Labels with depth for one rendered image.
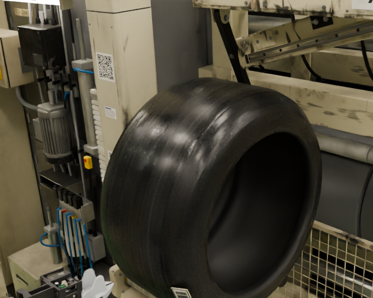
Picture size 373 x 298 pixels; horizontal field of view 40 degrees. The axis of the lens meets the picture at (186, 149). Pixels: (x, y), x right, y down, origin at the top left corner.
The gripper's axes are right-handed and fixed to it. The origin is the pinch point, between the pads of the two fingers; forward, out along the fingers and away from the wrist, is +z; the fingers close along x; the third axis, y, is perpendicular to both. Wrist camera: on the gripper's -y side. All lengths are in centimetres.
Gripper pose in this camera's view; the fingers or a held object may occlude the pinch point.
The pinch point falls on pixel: (108, 288)
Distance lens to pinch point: 116.4
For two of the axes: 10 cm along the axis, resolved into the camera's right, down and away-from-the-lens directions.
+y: 0.3, -9.5, -3.0
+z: 7.1, -1.9, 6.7
